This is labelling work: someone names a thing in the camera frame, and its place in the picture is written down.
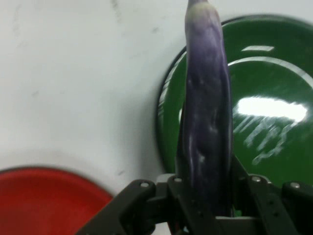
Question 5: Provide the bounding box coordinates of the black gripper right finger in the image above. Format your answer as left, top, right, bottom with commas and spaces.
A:
231, 155, 313, 235

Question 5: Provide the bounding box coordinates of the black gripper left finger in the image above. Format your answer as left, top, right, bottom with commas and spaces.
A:
75, 175, 217, 235

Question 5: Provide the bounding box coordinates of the purple toy eggplant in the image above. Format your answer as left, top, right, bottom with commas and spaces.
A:
175, 0, 234, 217

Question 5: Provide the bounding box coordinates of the red round plate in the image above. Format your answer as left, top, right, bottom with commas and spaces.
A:
0, 166, 115, 235

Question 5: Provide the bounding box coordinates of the green round plate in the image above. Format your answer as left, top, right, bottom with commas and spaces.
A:
155, 14, 313, 189

